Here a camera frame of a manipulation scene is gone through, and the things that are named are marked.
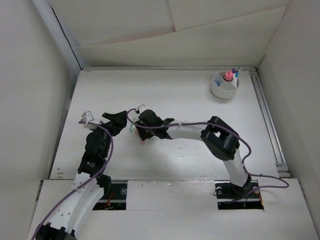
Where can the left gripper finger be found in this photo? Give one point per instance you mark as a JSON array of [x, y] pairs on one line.
[[111, 117], [120, 119]]

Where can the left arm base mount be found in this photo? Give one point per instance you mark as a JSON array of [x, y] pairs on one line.
[[115, 199]]

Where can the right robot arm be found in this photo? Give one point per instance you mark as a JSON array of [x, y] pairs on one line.
[[221, 140]]

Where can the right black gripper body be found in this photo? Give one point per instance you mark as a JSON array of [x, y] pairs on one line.
[[147, 133]]

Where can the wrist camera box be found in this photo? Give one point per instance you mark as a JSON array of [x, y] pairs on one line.
[[141, 108], [86, 118]]

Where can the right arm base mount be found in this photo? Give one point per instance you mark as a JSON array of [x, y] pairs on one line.
[[228, 199]]

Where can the purple cap white marker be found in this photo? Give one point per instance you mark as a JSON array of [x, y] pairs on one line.
[[235, 82]]

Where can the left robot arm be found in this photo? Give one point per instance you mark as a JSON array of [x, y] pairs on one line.
[[65, 220]]

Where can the pink cap small bottle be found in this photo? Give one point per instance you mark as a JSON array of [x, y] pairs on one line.
[[228, 76]]

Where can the white divided pen holder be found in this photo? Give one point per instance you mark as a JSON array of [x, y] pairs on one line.
[[226, 90]]

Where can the green highlighter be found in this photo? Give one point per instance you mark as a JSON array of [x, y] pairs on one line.
[[132, 126]]

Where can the blue cap white marker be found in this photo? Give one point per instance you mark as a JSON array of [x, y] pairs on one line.
[[236, 72]]

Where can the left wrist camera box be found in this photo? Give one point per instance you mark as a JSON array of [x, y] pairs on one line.
[[86, 118]]

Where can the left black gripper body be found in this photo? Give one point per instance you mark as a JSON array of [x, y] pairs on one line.
[[113, 129]]

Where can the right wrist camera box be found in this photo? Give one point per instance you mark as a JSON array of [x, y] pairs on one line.
[[141, 108]]

